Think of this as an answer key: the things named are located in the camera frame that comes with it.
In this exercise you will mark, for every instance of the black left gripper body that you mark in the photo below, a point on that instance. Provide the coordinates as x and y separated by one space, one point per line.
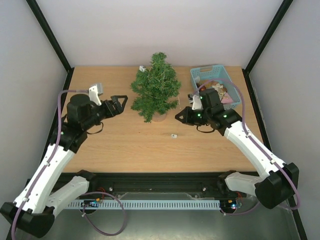
109 112

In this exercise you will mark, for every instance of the light blue plastic basket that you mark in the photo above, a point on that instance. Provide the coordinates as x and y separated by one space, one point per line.
221 83

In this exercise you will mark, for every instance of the light blue cable duct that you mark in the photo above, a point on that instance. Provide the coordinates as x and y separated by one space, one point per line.
145 205

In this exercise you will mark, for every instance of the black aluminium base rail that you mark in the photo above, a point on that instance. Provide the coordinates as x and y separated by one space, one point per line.
220 185

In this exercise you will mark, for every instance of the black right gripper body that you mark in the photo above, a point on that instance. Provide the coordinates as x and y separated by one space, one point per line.
189 116

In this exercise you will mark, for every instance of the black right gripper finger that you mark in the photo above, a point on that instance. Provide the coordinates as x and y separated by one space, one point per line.
183 113
181 118

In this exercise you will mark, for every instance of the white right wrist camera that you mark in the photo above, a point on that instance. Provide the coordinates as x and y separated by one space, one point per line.
195 101

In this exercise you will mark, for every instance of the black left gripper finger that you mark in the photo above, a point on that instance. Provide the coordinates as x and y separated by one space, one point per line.
122 104
118 97

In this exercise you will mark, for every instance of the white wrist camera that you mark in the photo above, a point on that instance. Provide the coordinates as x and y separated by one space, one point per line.
94 92
195 101

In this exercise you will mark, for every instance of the pink heart ornament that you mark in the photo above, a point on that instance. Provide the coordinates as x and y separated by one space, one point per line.
227 100

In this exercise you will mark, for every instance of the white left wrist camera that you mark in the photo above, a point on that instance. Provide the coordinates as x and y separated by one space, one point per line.
94 92

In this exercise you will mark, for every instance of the small green christmas tree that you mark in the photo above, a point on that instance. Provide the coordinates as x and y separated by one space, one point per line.
157 88

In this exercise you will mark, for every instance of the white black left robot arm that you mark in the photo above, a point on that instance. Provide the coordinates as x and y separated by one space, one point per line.
36 208

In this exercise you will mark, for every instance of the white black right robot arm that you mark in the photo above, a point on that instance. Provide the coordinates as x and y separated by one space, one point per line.
247 152

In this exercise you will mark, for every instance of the wooden tree base disc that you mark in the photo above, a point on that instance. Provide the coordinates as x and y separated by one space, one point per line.
157 118

